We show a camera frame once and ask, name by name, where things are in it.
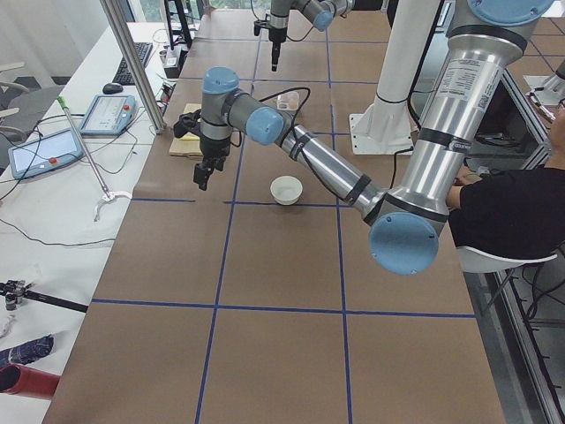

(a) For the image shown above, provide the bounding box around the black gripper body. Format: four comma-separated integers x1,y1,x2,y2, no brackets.
200,136,230,173
269,26,286,49

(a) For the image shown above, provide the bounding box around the clear plastic egg box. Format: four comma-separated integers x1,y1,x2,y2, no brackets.
275,90,300,111

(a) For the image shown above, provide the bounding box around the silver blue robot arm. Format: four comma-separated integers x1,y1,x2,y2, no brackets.
265,0,355,72
193,1,551,275

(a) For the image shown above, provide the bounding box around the wooden cutting board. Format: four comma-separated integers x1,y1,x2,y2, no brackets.
169,103,203,160

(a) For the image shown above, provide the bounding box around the white bowl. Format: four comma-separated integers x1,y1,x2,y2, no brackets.
270,176,303,206

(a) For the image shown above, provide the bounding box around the reacher grabber stick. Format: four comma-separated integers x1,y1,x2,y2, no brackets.
56,96,132,222

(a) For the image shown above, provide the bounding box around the teach pendant tablet far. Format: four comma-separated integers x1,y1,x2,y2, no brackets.
79,95,136,137

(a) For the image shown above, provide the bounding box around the teach pendant tablet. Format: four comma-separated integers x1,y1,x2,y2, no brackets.
8,129,84,179
79,95,136,137

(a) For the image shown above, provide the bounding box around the black keyboard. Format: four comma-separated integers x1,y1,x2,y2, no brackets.
111,42,154,86

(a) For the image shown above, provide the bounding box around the black computer mouse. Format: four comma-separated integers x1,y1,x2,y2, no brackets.
102,82,124,95

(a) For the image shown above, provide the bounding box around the white side table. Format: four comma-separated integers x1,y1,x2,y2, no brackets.
0,21,204,390

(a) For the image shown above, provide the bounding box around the teach pendant tablet near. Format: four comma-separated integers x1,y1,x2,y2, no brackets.
8,129,84,179

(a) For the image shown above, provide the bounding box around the black tripod clamp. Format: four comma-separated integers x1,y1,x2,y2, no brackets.
0,280,88,313

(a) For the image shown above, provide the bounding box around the red cylinder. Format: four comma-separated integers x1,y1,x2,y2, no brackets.
1,364,60,399

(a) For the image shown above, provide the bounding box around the person in black shirt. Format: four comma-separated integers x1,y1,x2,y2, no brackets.
447,107,564,259

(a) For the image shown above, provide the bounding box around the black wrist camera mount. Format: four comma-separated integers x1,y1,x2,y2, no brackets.
173,109,202,139

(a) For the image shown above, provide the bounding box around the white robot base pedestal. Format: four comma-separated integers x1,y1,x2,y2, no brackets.
350,0,442,155

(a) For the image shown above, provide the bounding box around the aluminium frame post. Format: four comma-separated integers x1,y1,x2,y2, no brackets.
100,0,166,134

